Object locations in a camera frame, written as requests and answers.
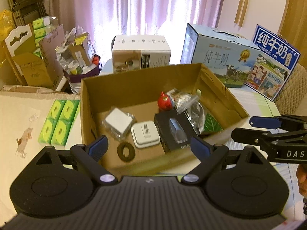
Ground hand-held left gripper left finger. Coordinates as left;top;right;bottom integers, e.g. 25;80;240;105
34;135;116;185

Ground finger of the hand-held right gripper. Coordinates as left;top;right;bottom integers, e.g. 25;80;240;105
249;116;307;128
231;125;307;149

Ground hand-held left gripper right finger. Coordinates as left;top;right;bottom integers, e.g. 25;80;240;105
181;136;268;185

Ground green leaf print packet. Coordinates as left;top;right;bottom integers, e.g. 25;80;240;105
201;112;224;134

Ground brown hair tie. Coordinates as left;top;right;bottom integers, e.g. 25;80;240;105
116;141;136;163

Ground black mouse box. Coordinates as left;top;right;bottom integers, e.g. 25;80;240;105
153;111;200;153

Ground crinkled clear plastic bag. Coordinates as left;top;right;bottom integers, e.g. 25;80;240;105
185;101;207;136

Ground white item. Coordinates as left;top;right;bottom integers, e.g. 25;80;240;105
102;108;138;140

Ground white plug adapter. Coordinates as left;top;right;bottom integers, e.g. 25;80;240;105
131;120;161;148

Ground cotton swab bag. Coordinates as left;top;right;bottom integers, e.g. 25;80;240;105
166;89;200;113

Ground red and white figurine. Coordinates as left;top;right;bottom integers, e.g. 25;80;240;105
157;91;175;111

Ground brown cardboard box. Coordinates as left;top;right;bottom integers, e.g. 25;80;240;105
80;63;248;175

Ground person's right hand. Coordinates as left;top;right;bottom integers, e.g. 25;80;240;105
296;165;307;197

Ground checked tablecloth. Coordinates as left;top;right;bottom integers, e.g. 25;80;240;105
225;86;307;223

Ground quilted beige chair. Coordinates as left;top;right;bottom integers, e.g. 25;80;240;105
273;63;307;116

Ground green tissue multipack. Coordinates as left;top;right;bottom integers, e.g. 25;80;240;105
38;99;81;146

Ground dark blue milk carton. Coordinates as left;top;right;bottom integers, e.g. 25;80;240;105
244;24;301;101

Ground white plastic bag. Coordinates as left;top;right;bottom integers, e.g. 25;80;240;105
68;80;82;95

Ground cream printed cloth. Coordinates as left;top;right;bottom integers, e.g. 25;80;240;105
0;86;83;221

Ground light blue milk carton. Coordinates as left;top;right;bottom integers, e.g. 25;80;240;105
180;23;261;88

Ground purple box of clutter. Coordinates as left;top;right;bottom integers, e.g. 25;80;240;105
55;27;101;85

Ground white product box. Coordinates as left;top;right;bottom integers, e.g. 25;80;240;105
111;35;172;74

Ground stack of green tissue packs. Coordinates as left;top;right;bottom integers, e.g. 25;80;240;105
32;17;53;54

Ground pink sheer curtain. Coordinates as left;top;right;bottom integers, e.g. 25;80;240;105
51;0;227;60

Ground yellow plastic bag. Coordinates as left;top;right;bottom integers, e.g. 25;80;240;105
0;10;15;71

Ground black folding chairs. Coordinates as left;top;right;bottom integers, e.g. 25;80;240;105
5;0;48;27

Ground cardboard carton with white handle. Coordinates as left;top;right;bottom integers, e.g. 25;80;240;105
3;23;65;90

